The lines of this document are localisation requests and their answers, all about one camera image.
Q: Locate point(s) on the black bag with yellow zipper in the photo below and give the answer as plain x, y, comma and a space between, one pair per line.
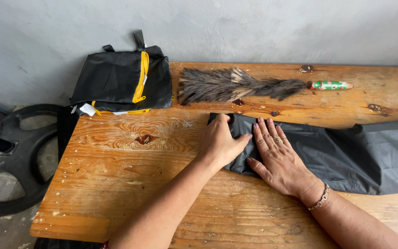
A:
159, 86
112, 77

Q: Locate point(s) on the white paper tag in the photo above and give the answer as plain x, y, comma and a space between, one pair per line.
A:
87, 109

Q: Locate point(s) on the dark grey fabric bag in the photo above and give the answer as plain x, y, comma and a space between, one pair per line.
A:
340, 155

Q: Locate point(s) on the person's right hand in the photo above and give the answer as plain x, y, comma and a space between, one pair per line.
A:
283, 169

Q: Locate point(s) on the black weight plate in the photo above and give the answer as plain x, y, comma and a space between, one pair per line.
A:
19, 162

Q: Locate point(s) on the person's left hand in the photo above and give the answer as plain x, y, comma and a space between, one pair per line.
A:
216, 145

